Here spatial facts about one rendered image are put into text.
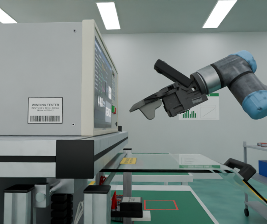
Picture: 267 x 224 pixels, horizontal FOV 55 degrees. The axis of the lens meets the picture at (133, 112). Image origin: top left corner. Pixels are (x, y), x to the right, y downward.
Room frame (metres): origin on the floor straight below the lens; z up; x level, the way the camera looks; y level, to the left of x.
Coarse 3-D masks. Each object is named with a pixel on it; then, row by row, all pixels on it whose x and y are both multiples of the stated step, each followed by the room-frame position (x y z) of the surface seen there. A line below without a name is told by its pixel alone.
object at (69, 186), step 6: (48, 180) 0.41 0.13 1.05; (54, 180) 0.41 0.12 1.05; (60, 180) 0.41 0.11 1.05; (66, 180) 0.41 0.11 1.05; (72, 180) 0.41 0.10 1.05; (78, 180) 0.44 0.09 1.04; (66, 186) 0.41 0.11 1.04; (72, 186) 0.41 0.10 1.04; (78, 186) 0.44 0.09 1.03; (54, 192) 0.41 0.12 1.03; (60, 192) 0.41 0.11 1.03; (66, 192) 0.41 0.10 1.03; (72, 192) 0.41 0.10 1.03
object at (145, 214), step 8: (120, 200) 0.76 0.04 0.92; (128, 200) 0.75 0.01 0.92; (136, 200) 0.75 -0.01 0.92; (120, 208) 0.74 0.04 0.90; (128, 208) 0.73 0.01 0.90; (136, 208) 0.73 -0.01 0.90; (112, 216) 0.73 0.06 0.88; (120, 216) 0.73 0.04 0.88; (128, 216) 0.73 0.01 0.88; (136, 216) 0.73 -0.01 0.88; (144, 216) 0.74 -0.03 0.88
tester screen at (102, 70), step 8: (96, 48) 0.48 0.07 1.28; (96, 56) 0.48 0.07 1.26; (104, 56) 0.58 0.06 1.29; (96, 64) 0.48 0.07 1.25; (104, 64) 0.58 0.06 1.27; (96, 72) 0.48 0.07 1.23; (104, 72) 0.58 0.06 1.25; (96, 80) 0.48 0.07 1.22; (104, 80) 0.58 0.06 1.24; (96, 88) 0.48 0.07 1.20; (104, 88) 0.58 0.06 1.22; (96, 96) 0.48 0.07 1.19; (104, 96) 0.58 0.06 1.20; (96, 104) 0.48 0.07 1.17; (104, 104) 0.58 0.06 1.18; (104, 112) 0.58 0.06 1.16; (96, 120) 0.48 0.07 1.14; (104, 120) 0.58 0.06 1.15
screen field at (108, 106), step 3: (105, 102) 0.59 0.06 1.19; (108, 102) 0.65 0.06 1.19; (105, 105) 0.59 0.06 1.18; (108, 105) 0.65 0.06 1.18; (105, 108) 0.59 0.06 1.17; (108, 108) 0.65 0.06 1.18; (105, 111) 0.59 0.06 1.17; (108, 111) 0.65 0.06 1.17; (105, 114) 0.59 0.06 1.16; (108, 114) 0.65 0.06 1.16; (105, 117) 0.59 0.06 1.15; (108, 117) 0.65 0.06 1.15; (105, 120) 0.60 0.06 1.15; (108, 120) 0.65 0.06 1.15
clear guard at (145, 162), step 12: (120, 156) 0.58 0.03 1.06; (132, 156) 0.58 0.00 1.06; (144, 156) 0.58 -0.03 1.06; (156, 156) 0.58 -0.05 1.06; (168, 156) 0.58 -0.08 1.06; (180, 156) 0.58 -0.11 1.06; (192, 156) 0.58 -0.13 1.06; (204, 156) 0.58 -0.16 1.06; (108, 168) 0.41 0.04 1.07; (120, 168) 0.41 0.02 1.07; (132, 168) 0.41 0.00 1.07; (144, 168) 0.41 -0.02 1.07; (156, 168) 0.41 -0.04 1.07; (168, 168) 0.41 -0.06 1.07; (180, 168) 0.41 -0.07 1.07; (192, 168) 0.41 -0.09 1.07; (204, 168) 0.41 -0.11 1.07; (216, 168) 0.41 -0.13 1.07; (228, 168) 0.41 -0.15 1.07; (228, 180) 0.57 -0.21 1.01; (240, 180) 0.41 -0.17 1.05; (252, 192) 0.41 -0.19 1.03; (264, 204) 0.42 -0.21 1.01
